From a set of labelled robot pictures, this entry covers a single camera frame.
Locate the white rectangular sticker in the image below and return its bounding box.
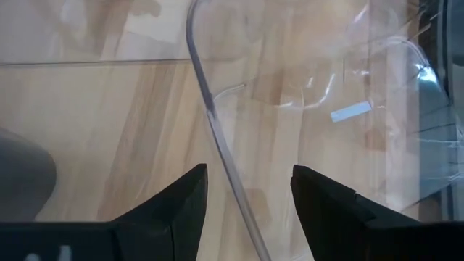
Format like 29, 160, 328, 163
330, 101, 374, 123

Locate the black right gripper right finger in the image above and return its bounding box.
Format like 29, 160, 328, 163
290, 165, 464, 261

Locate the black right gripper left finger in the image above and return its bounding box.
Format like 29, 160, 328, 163
0, 163, 209, 261

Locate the dark gray rounded object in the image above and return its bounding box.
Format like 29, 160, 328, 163
0, 126, 58, 223

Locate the clear plastic basket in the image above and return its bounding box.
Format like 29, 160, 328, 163
185, 0, 464, 261

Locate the gray slotted plastic basket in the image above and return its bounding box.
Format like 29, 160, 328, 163
416, 0, 464, 222

